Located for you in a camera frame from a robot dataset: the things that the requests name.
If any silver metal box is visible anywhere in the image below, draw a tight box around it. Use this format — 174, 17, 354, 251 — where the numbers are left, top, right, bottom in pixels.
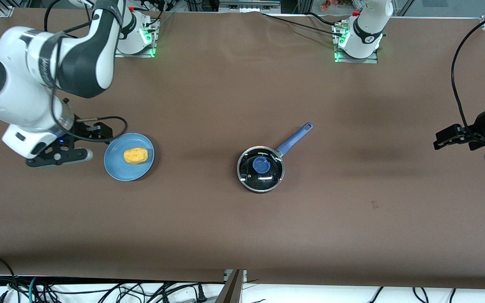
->
219, 0, 282, 14

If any brown table cover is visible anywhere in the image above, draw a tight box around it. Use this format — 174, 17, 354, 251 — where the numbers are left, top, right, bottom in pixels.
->
0, 8, 485, 290

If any grey diagonal beam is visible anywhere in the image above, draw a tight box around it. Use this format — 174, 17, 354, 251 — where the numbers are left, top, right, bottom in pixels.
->
214, 269, 246, 303

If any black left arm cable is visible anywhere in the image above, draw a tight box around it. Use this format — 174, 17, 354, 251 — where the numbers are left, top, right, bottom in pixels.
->
451, 8, 485, 141

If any black cable to arm base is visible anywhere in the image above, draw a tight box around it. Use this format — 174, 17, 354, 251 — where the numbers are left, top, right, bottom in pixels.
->
261, 13, 346, 37

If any blue round plate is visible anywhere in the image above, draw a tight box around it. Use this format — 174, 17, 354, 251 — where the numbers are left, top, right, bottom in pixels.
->
104, 133, 155, 181

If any glass lid with blue knob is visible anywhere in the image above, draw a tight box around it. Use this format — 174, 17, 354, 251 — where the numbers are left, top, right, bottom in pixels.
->
238, 147, 284, 191

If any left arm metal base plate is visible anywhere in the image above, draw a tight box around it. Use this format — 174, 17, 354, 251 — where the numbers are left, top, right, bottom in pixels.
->
333, 21, 379, 64

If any black pot with blue handle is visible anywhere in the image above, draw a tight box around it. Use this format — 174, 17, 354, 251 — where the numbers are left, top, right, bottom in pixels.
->
237, 122, 314, 194

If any yellow potato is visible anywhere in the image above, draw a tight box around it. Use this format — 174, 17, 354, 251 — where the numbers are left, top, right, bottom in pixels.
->
123, 147, 149, 165

